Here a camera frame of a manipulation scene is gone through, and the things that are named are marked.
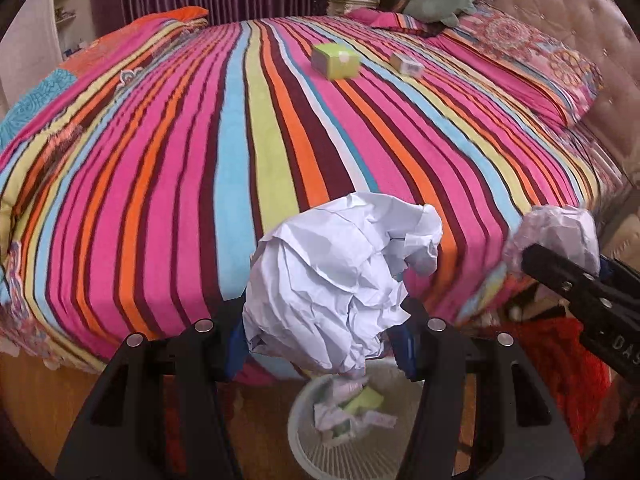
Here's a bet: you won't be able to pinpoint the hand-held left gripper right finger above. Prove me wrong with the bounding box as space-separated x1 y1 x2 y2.
387 297 586 480

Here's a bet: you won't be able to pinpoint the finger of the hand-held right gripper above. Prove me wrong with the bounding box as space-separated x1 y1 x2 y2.
521 244 608 322
599 255 640 306

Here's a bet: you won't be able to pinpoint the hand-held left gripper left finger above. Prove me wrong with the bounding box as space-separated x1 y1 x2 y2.
54 295 251 480

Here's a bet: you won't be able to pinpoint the small white paper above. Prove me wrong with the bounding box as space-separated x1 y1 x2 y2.
502 204 601 277

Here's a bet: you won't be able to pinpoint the large white paper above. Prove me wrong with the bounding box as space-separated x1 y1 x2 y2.
242 191 445 377

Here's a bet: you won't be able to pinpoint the white mesh wastebasket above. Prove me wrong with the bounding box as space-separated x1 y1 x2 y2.
286 362 426 480

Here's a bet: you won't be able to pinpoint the flat green box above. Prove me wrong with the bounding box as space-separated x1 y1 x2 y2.
345 387 385 413

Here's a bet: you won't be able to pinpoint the red fluffy rug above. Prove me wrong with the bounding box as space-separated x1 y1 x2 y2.
500 317 618 453

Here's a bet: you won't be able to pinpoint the crumpled white paper scrap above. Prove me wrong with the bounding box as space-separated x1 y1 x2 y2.
314 400 352 433

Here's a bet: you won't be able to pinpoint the crumpled paper scraps in basket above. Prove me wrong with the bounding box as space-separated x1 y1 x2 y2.
322 420 371 448

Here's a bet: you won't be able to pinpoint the striped colourful bedspread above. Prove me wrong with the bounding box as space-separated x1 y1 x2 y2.
0 15 626 386

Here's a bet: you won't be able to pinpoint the large pink patterned pillow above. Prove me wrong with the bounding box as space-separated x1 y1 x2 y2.
435 7 604 128

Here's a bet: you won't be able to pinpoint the small tan box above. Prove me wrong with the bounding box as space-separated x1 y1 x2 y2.
390 52 423 79

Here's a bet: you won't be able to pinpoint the beige tufted headboard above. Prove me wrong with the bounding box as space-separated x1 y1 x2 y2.
400 0 640 181

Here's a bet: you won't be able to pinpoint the green cube box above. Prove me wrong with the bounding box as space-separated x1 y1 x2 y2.
311 42 362 81

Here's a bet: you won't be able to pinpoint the small pink pillow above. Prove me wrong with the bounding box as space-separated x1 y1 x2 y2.
347 7 441 38

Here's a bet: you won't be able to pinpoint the orange teal patterned quilt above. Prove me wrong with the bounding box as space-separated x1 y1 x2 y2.
0 6 210 153

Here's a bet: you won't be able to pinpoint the cream nightstand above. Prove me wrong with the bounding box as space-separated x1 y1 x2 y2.
326 0 379 17

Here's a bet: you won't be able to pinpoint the white shelf unit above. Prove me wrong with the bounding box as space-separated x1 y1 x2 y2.
45 0 96 56

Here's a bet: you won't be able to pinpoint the cream carved bed frame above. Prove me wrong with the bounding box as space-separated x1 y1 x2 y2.
600 180 640 266

